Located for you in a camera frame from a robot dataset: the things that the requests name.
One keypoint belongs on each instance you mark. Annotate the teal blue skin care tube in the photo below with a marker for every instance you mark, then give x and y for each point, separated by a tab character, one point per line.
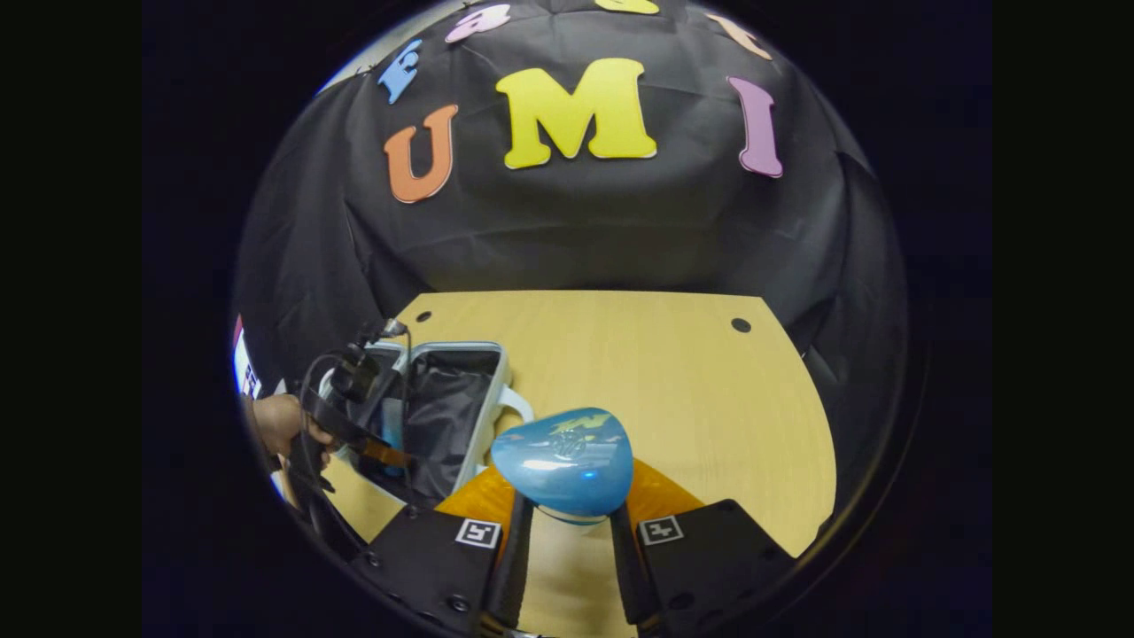
563	461

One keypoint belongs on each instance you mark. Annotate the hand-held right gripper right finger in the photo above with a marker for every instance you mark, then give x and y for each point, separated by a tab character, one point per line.
625	558

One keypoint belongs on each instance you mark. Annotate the light blue suitcase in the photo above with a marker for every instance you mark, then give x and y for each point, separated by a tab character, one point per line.
443	416

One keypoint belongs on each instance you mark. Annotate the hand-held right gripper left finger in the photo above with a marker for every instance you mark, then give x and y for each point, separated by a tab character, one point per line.
518	558

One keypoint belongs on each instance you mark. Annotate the computer monitor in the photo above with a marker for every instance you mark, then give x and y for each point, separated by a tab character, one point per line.
245	368

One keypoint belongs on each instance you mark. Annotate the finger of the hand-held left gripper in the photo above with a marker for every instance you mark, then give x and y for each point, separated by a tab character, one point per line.
354	430

